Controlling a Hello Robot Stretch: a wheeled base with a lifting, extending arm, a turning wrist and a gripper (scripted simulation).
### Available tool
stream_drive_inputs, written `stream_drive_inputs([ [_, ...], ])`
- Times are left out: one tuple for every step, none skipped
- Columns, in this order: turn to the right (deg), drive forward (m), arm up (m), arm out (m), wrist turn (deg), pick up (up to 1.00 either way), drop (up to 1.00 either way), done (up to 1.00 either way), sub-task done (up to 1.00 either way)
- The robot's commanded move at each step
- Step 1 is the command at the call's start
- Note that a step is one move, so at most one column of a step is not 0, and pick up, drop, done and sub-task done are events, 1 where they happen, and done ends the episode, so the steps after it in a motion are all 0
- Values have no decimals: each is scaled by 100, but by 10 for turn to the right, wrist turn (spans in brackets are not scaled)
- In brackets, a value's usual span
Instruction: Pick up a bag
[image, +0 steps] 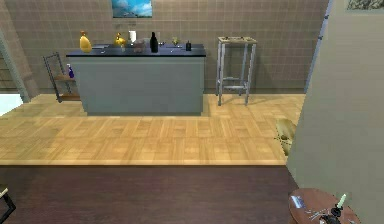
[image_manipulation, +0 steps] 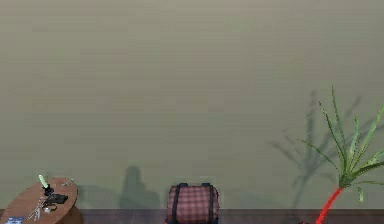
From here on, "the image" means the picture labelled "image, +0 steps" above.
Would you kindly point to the yellow kettle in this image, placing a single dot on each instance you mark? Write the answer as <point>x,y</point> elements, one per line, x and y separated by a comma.
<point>119,40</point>

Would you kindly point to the black frame chair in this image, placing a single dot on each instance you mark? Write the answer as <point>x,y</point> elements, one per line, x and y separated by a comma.
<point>6,203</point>

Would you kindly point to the grey framed picture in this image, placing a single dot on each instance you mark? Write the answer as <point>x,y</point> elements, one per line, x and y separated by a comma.
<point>365,4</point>

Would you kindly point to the dark metal wooden shelf rack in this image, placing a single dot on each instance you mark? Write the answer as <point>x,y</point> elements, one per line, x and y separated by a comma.
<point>61,80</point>

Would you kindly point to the grey kitchen island counter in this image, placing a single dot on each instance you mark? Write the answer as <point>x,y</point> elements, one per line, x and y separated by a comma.
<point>140,83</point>

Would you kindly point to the blue grey book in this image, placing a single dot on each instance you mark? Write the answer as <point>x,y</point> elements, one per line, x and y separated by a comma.
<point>297,202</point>

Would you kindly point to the blue sky framed picture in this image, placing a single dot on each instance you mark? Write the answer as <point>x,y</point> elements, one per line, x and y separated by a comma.
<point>131,8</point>

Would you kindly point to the round brown side table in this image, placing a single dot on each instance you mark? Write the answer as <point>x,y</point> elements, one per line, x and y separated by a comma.
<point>311,206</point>

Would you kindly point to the grey metal stool table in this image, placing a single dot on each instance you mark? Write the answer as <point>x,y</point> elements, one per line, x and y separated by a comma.
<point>236,63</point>

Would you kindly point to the pale green candle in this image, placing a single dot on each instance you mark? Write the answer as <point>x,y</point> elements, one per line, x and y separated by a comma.
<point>342,201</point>

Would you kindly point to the small green glass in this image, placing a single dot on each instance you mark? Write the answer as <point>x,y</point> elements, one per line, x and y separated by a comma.
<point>175,41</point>

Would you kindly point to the white paper towel roll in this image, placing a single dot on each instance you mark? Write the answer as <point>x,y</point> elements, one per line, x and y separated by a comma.
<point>132,36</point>

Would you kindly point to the yellow bag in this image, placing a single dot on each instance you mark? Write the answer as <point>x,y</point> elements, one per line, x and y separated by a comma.
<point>85,43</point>

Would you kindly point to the brown grey pot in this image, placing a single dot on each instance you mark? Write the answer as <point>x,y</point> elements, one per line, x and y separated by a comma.
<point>139,45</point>

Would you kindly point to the black bottle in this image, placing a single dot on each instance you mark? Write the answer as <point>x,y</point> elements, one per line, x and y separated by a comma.
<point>153,43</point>

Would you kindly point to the blue spray bottle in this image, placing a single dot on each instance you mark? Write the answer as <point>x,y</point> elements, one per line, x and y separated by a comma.
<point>70,71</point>

